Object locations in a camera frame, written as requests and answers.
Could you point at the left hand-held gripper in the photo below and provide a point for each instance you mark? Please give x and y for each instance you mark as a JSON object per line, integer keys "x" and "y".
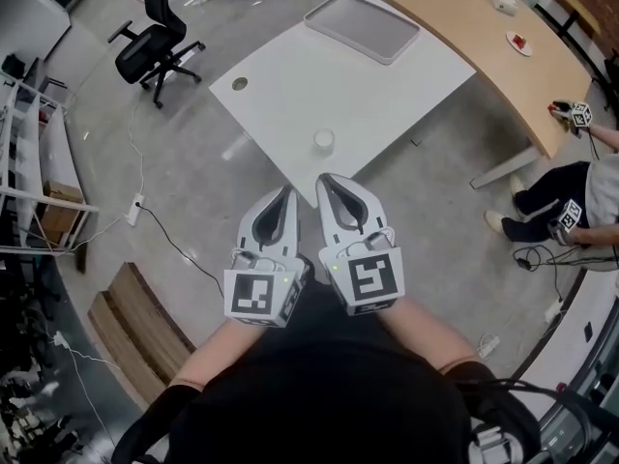
{"x": 254, "y": 293}

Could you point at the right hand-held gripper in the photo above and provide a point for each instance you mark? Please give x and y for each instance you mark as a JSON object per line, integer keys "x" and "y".
{"x": 370, "y": 281}

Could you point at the white cup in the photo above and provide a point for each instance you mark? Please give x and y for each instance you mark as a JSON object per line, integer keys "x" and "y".
{"x": 323, "y": 139}

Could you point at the grey tray dish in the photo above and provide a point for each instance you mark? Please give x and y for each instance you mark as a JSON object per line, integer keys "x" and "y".
{"x": 362, "y": 28}

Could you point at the person's right forearm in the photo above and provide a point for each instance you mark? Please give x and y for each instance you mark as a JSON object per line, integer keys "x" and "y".
{"x": 425, "y": 336}

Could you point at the person's left forearm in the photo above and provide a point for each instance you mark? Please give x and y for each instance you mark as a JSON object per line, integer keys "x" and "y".
{"x": 217, "y": 356}

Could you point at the white power strip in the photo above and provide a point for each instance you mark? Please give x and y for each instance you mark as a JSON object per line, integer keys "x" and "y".
{"x": 135, "y": 209}

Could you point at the grey table leg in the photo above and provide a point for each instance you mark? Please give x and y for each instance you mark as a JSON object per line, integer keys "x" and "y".
{"x": 505, "y": 165}

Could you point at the wooden bench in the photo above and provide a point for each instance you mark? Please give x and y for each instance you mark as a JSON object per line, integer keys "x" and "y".
{"x": 140, "y": 336}

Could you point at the person's black top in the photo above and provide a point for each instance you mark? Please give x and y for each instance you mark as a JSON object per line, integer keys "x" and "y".
{"x": 319, "y": 394}

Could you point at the brown cardboard box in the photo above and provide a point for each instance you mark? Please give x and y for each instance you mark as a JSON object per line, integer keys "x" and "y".
{"x": 60, "y": 206}

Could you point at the black office chair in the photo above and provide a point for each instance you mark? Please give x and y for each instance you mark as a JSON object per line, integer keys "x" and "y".
{"x": 155, "y": 49}

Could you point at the white power adapter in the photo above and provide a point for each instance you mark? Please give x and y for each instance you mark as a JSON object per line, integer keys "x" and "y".
{"x": 60, "y": 339}

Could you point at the white plate with red food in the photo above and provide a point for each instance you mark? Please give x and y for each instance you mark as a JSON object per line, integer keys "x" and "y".
{"x": 519, "y": 43}

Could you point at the white metal shelf rack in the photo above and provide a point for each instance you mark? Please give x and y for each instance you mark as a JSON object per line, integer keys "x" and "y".
{"x": 34, "y": 162}

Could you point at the white curved counter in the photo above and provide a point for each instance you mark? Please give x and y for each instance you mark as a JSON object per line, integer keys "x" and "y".
{"x": 570, "y": 327}

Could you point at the white cabinet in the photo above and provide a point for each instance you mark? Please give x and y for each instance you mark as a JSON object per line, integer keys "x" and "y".
{"x": 46, "y": 20}

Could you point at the wooden side table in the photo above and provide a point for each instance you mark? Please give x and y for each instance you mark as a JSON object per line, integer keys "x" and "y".
{"x": 578, "y": 8}

